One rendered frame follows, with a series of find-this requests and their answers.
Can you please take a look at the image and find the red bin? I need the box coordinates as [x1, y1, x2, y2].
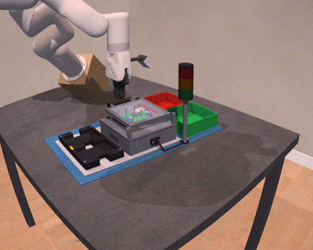
[144, 92, 183, 110]

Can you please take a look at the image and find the green bin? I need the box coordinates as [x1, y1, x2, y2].
[166, 102, 218, 137]

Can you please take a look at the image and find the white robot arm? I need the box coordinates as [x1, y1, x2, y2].
[0, 0, 130, 82]

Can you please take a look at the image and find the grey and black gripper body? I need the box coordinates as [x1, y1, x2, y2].
[106, 49, 131, 82]

